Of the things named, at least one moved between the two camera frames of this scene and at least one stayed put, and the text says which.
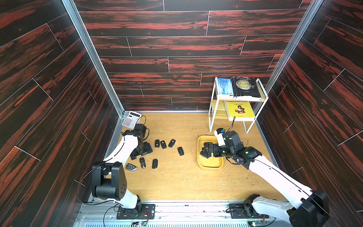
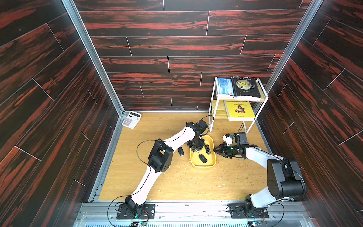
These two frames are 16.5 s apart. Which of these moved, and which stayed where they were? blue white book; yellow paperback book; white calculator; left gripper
Moved: left gripper
Stayed: yellow paperback book; blue white book; white calculator
